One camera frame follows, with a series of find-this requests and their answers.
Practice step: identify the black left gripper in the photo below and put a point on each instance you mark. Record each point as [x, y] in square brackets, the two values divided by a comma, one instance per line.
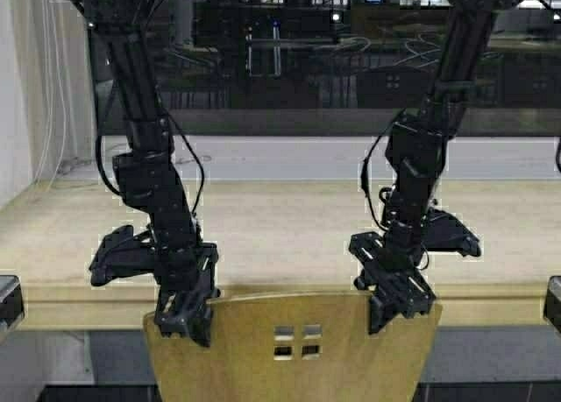
[186, 280]

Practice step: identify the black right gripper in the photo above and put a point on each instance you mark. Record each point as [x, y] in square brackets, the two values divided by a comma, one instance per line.
[394, 283]

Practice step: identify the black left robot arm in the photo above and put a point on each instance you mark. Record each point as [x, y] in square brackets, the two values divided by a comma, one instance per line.
[171, 248]

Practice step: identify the black robot base right corner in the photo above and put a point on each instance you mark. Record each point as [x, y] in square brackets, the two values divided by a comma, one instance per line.
[551, 307]

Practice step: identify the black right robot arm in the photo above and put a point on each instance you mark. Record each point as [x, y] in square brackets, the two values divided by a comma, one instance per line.
[410, 225]

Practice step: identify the black robot base left corner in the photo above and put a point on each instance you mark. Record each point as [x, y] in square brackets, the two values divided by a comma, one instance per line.
[12, 304]

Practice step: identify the long wooden counter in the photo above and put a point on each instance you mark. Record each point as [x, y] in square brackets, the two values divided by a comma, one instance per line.
[277, 236]

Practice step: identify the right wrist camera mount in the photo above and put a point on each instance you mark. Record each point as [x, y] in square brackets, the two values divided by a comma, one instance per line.
[446, 233]

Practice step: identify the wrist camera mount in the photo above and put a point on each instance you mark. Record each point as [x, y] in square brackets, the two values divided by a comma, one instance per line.
[122, 254]
[446, 233]

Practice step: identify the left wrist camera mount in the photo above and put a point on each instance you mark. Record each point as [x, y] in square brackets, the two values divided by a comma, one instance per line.
[122, 254]

